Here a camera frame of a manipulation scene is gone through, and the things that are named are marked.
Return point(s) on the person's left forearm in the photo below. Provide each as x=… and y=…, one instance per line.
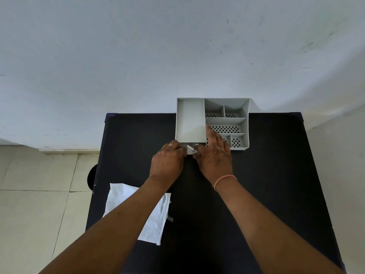
x=119, y=228

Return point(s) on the clear plastic wrapper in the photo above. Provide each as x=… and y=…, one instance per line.
x=191, y=148

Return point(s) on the person's right thumb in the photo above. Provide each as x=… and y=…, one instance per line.
x=199, y=156

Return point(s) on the grey plastic organizer tray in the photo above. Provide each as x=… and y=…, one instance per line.
x=190, y=119

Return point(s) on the person's left fingers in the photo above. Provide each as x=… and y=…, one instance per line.
x=175, y=147

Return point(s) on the person's left hand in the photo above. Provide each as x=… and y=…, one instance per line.
x=166, y=164

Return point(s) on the black round stool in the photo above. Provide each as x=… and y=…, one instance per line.
x=92, y=176

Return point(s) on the white paper sheet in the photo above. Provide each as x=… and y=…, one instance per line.
x=155, y=222

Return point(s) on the person's right hand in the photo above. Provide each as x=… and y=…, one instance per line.
x=216, y=161

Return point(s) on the person's right forearm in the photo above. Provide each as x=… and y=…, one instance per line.
x=268, y=228

